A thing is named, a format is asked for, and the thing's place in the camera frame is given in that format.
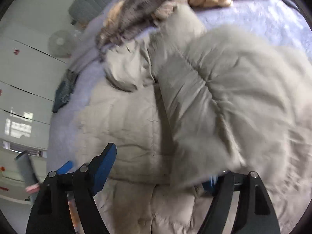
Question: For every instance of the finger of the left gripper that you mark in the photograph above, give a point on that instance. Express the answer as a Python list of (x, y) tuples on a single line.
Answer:
[(65, 168)]

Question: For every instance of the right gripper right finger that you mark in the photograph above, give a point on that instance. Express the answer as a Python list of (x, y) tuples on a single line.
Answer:
[(255, 212)]

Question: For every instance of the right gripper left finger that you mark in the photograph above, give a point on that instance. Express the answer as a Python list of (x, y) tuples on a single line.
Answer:
[(50, 212)]

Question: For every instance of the beige puffer jacket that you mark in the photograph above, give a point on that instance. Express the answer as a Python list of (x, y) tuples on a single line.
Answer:
[(185, 104)]

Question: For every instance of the dark teal folded cloth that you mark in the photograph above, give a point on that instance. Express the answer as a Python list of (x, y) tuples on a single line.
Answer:
[(64, 90)]

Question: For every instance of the white glossy wardrobe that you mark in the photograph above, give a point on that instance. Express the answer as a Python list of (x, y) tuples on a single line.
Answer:
[(30, 76)]

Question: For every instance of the white standing fan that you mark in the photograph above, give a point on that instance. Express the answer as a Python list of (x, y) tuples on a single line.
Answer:
[(61, 44)]

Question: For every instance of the lavender embossed bedspread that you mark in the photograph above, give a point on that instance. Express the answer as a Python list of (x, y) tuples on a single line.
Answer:
[(271, 19)]

